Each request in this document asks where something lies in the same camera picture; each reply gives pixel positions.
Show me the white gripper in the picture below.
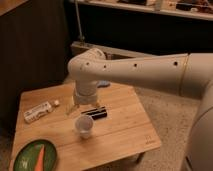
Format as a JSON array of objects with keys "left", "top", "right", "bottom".
[{"left": 66, "top": 90, "right": 101, "bottom": 116}]

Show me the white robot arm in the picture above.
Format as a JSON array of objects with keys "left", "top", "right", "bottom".
[{"left": 67, "top": 48, "right": 213, "bottom": 171}]

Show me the black rectangular box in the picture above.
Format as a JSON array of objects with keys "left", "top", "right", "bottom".
[{"left": 83, "top": 107, "right": 107, "bottom": 120}]

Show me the clear plastic cup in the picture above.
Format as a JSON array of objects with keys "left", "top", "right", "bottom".
[{"left": 75, "top": 115, "right": 93, "bottom": 139}]

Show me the blue sponge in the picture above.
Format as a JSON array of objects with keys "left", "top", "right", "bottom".
[{"left": 97, "top": 80, "right": 110, "bottom": 88}]

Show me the wooden folding table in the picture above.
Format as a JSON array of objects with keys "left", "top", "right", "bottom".
[{"left": 12, "top": 84, "right": 161, "bottom": 171}]

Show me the white plastic bottle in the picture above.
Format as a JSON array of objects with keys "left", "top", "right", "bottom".
[{"left": 23, "top": 100, "right": 60, "bottom": 124}]

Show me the white base ledge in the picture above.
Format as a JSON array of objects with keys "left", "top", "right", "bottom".
[{"left": 70, "top": 41, "right": 152, "bottom": 60}]

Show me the metal pole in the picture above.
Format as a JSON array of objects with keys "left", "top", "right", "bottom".
[{"left": 74, "top": 0, "right": 85, "bottom": 44}]

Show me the orange carrot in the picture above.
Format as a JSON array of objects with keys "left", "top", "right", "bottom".
[{"left": 34, "top": 146, "right": 45, "bottom": 171}]

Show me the green plate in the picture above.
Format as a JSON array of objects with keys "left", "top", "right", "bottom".
[{"left": 13, "top": 139, "right": 57, "bottom": 171}]

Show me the dark wooden cabinet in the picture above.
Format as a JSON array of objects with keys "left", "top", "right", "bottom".
[{"left": 0, "top": 0, "right": 69, "bottom": 131}]

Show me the cluttered back shelf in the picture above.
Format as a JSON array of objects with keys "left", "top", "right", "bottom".
[{"left": 68, "top": 0, "right": 213, "bottom": 21}]

